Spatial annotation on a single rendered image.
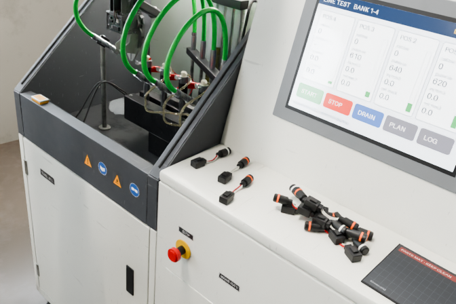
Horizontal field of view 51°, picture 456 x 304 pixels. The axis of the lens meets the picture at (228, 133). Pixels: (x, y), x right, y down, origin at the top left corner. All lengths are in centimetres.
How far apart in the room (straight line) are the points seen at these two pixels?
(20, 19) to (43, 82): 148
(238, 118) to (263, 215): 32
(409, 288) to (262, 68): 61
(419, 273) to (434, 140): 26
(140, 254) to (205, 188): 36
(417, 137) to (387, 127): 7
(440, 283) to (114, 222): 86
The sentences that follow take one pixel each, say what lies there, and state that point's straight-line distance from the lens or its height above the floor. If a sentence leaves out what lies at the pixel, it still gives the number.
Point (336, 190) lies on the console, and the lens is 115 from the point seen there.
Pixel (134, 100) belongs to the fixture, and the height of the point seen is 98.
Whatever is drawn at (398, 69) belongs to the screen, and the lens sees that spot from 107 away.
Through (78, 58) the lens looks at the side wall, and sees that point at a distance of 175.
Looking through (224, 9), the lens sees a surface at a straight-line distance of 161.
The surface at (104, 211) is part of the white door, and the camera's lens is 146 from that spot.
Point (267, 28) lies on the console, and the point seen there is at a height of 130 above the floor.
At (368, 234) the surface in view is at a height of 100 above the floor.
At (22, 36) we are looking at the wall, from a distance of 319.
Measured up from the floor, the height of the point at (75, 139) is 91.
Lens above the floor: 161
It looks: 27 degrees down
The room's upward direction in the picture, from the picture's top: 6 degrees clockwise
